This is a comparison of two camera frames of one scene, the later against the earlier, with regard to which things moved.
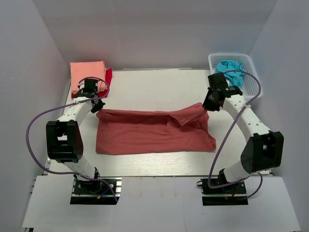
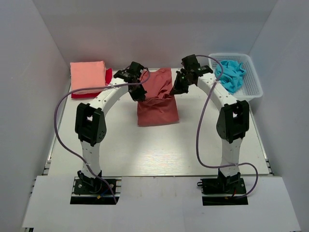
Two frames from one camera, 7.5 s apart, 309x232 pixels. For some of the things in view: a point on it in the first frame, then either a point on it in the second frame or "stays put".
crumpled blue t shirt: x=233 y=78 stays put
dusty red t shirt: x=186 y=128 to x=159 y=107
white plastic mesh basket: x=249 y=87 stays put
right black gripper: x=207 y=105 to x=177 y=89
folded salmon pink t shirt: x=80 y=70 stays put
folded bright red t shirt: x=102 y=93 stays put
